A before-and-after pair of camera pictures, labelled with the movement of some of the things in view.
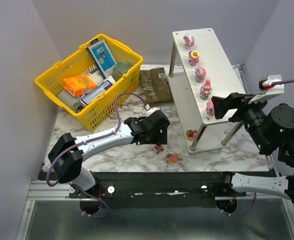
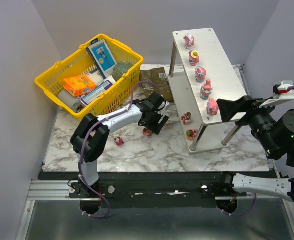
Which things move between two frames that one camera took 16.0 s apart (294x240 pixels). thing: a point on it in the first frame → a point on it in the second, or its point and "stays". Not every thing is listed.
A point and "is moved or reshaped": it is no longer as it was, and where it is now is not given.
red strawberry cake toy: x=159 y=148 → x=186 y=118
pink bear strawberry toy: x=190 y=134 stays
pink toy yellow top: x=193 y=57 stays
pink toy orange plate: x=172 y=158 is moved or reshaped
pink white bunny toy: x=189 y=41 stays
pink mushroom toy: x=205 y=90 stays
